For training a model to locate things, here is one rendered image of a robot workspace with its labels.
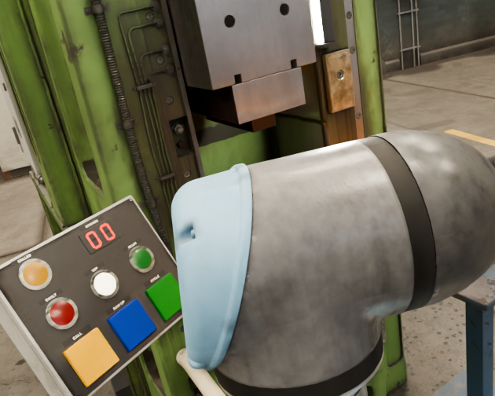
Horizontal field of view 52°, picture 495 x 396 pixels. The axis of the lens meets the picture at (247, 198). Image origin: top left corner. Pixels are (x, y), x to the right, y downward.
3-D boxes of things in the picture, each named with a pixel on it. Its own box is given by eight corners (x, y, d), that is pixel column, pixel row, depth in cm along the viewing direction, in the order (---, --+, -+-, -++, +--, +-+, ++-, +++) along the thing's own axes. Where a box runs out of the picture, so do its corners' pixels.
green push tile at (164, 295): (190, 300, 108) (170, 271, 108) (166, 320, 103) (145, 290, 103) (186, 302, 109) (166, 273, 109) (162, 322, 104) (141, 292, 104)
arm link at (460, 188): (577, 75, 29) (341, 181, 78) (401, 115, 28) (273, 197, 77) (635, 269, 29) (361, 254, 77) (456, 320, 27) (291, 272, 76)
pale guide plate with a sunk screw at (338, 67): (356, 105, 153) (350, 49, 147) (332, 113, 150) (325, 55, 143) (351, 104, 155) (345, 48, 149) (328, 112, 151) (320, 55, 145)
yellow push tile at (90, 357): (120, 360, 94) (97, 326, 94) (88, 387, 88) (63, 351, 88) (116, 361, 95) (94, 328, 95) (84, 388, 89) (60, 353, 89)
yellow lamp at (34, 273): (53, 282, 91) (45, 262, 90) (27, 292, 89) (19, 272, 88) (50, 276, 94) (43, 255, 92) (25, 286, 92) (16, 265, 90)
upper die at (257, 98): (306, 104, 130) (301, 66, 126) (239, 125, 122) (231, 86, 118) (230, 92, 165) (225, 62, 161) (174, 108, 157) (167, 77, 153)
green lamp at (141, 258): (157, 265, 106) (152, 247, 104) (136, 274, 104) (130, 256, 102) (152, 261, 108) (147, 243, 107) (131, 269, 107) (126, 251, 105)
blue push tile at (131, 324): (157, 328, 101) (136, 297, 101) (130, 351, 95) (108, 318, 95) (153, 330, 102) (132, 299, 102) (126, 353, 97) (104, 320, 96)
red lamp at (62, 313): (80, 321, 91) (72, 301, 90) (54, 332, 90) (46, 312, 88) (76, 313, 94) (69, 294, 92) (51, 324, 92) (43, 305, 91)
